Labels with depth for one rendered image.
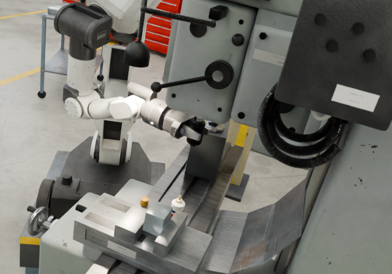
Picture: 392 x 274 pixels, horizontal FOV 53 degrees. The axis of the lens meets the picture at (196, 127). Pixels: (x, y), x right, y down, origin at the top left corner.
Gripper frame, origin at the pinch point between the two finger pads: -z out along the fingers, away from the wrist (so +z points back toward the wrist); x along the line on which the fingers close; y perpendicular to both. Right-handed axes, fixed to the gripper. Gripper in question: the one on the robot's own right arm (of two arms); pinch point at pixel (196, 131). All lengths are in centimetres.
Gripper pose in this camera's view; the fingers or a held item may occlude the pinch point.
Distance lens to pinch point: 119.4
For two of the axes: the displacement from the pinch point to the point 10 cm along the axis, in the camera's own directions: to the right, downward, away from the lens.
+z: -8.3, -3.8, 4.1
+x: 5.2, -2.7, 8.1
